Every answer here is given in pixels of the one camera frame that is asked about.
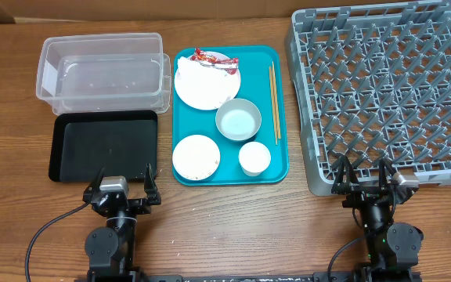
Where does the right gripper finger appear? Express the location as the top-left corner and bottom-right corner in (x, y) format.
(379, 157), (396, 186)
(334, 154), (359, 186)

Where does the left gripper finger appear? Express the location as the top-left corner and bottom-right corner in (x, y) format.
(85, 168), (105, 193)
(144, 163), (159, 198)

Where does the small white plate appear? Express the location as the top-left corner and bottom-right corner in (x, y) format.
(172, 135), (221, 181)

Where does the white cup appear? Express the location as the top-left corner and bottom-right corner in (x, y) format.
(238, 142), (271, 177)

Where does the grey bowl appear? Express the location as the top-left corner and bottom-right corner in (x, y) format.
(215, 98), (262, 142)

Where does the white napkin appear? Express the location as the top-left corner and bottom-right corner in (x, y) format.
(178, 57), (228, 89)

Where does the red snack wrapper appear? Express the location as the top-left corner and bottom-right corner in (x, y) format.
(189, 48), (239, 75)

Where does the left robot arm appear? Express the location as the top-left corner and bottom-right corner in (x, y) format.
(83, 164), (161, 281)

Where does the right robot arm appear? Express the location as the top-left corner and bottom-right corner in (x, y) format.
(327, 155), (424, 281)

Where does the grey dishwasher rack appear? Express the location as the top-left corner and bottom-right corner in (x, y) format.
(285, 1), (451, 196)

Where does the black plastic tray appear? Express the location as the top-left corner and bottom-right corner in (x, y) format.
(49, 110), (158, 183)

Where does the teal serving tray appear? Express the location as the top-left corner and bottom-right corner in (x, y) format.
(172, 45), (290, 186)

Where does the large white plate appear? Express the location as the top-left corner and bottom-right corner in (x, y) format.
(174, 52), (241, 110)

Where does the clear plastic bin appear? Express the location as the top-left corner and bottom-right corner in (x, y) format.
(35, 33), (172, 115)

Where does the wooden chopstick left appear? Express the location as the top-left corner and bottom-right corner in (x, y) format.
(269, 66), (278, 146)

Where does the wooden chopstick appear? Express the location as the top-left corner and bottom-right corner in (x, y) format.
(271, 61), (281, 144)
(269, 66), (278, 146)

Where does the wooden chopstick right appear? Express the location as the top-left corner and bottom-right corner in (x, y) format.
(271, 61), (281, 144)

